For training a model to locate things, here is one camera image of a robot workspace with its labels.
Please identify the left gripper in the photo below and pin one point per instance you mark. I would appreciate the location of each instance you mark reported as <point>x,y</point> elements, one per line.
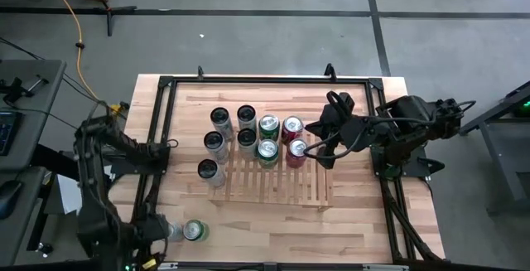
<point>153,229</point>

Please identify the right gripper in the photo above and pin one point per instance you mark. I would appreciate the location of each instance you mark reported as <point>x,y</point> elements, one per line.
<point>350,130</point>

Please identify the silver soda can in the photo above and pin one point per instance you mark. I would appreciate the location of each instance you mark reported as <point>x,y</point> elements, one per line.
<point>176,230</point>

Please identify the red soda can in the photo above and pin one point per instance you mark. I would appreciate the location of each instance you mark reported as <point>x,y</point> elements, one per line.
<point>292,125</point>
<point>297,148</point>

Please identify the green Sprite can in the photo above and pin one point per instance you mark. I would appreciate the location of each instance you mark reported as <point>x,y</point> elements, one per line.
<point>269,124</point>
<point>194,229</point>
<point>268,150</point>

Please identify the tall white beverage can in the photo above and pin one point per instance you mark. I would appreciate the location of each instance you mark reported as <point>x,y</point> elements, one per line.
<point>219,115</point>
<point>208,168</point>
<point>247,137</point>
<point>247,113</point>
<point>213,140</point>

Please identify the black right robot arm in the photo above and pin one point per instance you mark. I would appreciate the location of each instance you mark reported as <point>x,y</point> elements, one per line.
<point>414,117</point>

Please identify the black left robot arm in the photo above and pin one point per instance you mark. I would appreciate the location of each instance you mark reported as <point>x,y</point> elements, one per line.
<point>95,204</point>

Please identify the wooden slatted shelf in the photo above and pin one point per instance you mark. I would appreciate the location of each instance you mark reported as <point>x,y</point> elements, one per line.
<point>290,188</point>

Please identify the black table edge clamp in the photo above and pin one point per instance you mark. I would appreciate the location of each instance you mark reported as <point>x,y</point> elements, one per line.
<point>200,73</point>
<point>330,72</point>

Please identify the white paper sheets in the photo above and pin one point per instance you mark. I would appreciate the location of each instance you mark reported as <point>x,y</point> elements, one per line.
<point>68,194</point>

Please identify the grey desk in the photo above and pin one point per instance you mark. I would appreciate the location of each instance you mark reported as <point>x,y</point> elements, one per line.
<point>37,97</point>
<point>20,229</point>

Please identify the black computer mouse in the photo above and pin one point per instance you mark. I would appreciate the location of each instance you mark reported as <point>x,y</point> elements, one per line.
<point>8,196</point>

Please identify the dark metal cart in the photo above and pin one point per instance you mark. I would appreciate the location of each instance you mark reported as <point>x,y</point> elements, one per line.
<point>492,138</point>

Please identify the black keyboard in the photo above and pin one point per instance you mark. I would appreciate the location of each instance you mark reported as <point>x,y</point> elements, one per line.
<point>6,132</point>

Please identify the black desk clamp tool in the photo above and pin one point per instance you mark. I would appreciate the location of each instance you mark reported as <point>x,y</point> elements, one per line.
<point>18,88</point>

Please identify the black box with green light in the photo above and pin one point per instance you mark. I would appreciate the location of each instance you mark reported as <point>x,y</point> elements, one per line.
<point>522,107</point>

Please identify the black tripod stand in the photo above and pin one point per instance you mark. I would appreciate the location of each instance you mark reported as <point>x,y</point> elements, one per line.
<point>108,14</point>

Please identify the black aluminium table frame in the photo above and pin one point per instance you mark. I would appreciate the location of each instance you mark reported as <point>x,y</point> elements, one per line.
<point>269,79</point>

